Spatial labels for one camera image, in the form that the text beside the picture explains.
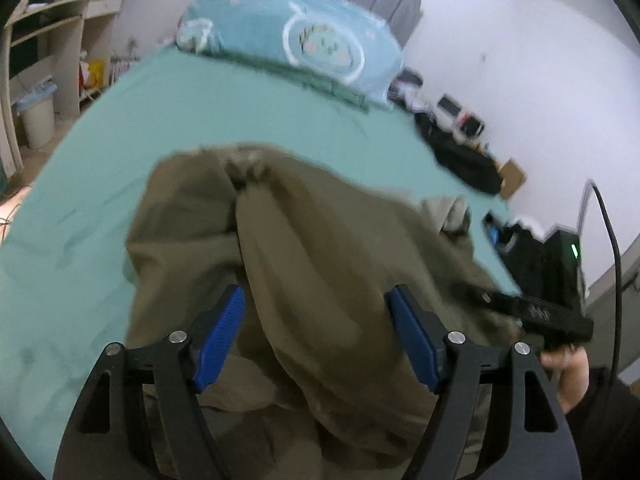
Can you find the beige computer desk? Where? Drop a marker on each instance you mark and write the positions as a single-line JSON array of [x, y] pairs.
[[65, 40]]

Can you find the yellow bag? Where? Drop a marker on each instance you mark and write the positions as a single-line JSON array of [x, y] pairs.
[[93, 74]]

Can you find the light blue cartoon pillow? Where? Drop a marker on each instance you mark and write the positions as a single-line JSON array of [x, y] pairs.
[[280, 25]]

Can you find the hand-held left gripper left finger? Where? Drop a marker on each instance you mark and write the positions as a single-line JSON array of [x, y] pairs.
[[220, 340]]

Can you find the cardboard box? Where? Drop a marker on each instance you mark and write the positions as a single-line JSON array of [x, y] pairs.
[[511, 177]]

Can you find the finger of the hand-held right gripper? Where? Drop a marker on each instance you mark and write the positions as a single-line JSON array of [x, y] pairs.
[[487, 297]]

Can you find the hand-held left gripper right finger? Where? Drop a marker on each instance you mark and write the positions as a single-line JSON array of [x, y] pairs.
[[415, 345]]

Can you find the person's right hand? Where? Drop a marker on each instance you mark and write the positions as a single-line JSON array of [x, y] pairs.
[[570, 375]]

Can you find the olive green hooded jacket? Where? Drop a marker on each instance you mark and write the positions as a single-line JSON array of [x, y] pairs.
[[310, 280]]

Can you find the bed with green sheet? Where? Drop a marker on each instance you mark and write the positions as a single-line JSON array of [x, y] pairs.
[[150, 110]]

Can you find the black backpack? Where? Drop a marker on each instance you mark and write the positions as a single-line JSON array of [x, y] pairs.
[[465, 160]]

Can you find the white trash bin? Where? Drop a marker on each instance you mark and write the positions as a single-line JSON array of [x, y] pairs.
[[36, 120]]

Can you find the small white appliance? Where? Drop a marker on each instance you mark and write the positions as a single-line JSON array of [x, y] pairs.
[[449, 106]]

